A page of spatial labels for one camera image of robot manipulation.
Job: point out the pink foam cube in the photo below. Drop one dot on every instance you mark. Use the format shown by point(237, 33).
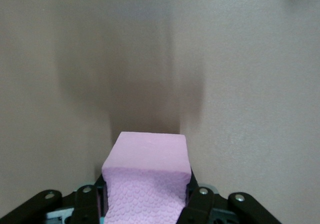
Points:
point(150, 159)

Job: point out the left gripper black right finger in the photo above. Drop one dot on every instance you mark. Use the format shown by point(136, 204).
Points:
point(200, 206)

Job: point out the brown paper table cover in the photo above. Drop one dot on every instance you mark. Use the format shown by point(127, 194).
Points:
point(250, 59)

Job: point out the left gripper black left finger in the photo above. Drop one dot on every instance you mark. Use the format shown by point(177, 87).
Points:
point(85, 204)

